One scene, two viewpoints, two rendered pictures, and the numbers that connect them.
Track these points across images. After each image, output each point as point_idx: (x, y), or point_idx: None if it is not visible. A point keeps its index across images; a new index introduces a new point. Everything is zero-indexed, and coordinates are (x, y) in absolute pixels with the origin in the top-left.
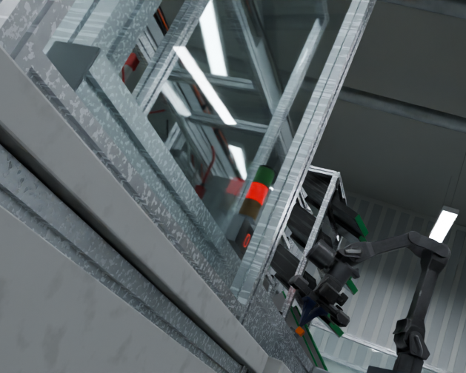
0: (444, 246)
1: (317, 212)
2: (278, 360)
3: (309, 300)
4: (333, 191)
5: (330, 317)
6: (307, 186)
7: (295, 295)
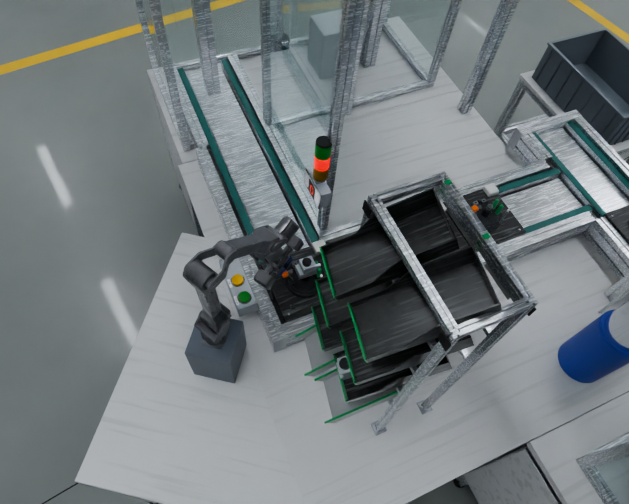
0: (187, 263)
1: (458, 287)
2: (179, 165)
3: None
4: (366, 218)
5: (275, 281)
6: (419, 215)
7: None
